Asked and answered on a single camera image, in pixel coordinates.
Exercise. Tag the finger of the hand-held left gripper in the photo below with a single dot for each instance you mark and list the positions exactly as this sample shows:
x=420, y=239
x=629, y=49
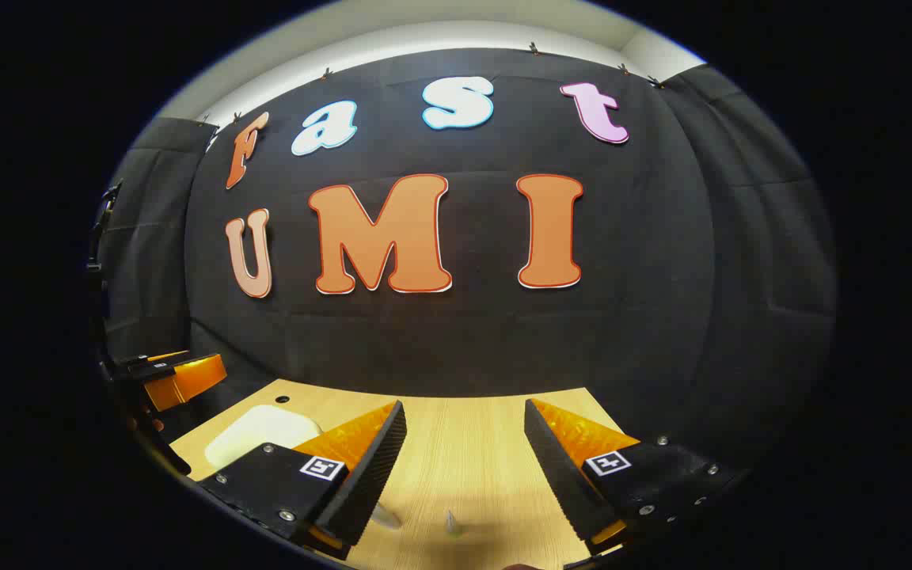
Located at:
x=163, y=366
x=187, y=384

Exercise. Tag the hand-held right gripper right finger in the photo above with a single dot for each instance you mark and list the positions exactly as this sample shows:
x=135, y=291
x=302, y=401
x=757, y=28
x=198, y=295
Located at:
x=563, y=483

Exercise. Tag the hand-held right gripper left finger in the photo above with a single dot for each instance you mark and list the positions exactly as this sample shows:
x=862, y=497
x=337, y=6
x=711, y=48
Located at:
x=369, y=483

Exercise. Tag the pale yellow soft suitcase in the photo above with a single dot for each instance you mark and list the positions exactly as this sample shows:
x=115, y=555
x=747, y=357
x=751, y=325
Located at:
x=254, y=431

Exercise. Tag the white cosmetic tube green label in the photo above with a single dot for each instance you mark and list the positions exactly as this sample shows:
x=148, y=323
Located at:
x=451, y=526

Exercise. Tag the black backdrop cloth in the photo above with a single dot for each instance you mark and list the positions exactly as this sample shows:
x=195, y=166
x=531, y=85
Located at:
x=464, y=340

